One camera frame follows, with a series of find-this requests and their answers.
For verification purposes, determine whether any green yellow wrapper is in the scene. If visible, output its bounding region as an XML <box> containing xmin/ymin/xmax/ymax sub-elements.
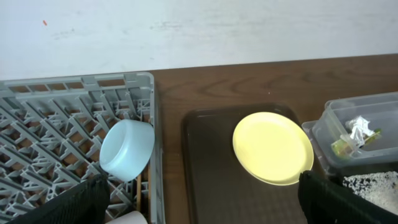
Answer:
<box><xmin>331</xmin><ymin>129</ymin><xmax>382</xmax><ymax>158</ymax></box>

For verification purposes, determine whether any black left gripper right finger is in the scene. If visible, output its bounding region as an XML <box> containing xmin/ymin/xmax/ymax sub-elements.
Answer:
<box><xmin>298</xmin><ymin>170</ymin><xmax>397</xmax><ymax>224</ymax></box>

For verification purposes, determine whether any yellow plate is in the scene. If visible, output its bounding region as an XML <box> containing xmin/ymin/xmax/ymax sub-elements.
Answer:
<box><xmin>232</xmin><ymin>112</ymin><xmax>314</xmax><ymax>186</ymax></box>

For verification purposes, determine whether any white paper napkin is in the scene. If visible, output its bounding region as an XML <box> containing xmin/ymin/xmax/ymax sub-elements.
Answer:
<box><xmin>345</xmin><ymin>116</ymin><xmax>375</xmax><ymax>147</ymax></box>

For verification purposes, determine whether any light blue bowl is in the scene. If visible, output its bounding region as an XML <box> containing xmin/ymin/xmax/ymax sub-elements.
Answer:
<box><xmin>99</xmin><ymin>119</ymin><xmax>155</xmax><ymax>182</ymax></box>

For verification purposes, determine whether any dark brown serving tray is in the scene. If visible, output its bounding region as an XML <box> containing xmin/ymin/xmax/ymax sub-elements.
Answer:
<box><xmin>182</xmin><ymin>103</ymin><xmax>307</xmax><ymax>223</ymax></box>

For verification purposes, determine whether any black tray with rice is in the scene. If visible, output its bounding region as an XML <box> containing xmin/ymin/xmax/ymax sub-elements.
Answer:
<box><xmin>343</xmin><ymin>171</ymin><xmax>397</xmax><ymax>215</ymax></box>

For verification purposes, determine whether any white cup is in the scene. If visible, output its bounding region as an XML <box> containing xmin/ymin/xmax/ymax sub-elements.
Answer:
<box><xmin>106</xmin><ymin>211</ymin><xmax>148</xmax><ymax>224</ymax></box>

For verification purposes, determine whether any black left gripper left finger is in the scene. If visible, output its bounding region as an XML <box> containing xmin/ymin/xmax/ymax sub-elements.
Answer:
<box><xmin>7</xmin><ymin>175</ymin><xmax>110</xmax><ymax>224</ymax></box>

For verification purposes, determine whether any grey dishwasher rack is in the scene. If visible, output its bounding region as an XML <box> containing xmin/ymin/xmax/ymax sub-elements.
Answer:
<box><xmin>1</xmin><ymin>72</ymin><xmax>165</xmax><ymax>223</ymax></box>

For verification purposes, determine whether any clear plastic waste bin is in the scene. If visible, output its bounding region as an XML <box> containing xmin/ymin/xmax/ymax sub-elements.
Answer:
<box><xmin>302</xmin><ymin>92</ymin><xmax>397</xmax><ymax>176</ymax></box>

